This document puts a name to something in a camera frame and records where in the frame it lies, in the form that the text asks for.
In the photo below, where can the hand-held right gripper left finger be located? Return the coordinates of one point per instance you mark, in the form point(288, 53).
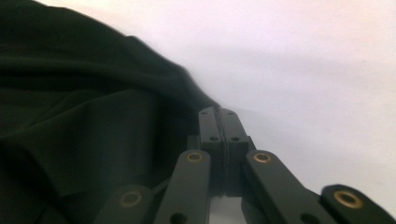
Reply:
point(213, 130)

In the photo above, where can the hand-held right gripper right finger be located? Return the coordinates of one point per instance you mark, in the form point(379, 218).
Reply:
point(235, 137)

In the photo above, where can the black pants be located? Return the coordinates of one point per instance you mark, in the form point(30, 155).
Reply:
point(77, 109)

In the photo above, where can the white table cover board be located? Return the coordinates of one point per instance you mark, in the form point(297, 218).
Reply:
point(295, 77)

